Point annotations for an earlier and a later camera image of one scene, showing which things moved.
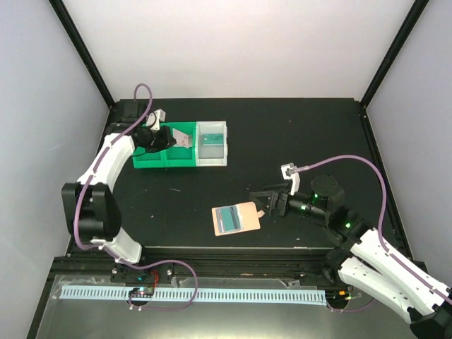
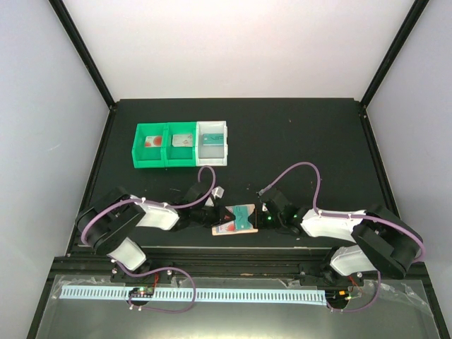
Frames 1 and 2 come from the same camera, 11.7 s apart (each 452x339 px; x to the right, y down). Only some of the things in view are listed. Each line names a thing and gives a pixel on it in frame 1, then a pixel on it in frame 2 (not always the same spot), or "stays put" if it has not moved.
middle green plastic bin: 179,156 stays put
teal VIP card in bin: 212,139 stays put
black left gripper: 167,140 -> 219,217
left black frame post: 91,63 stays put
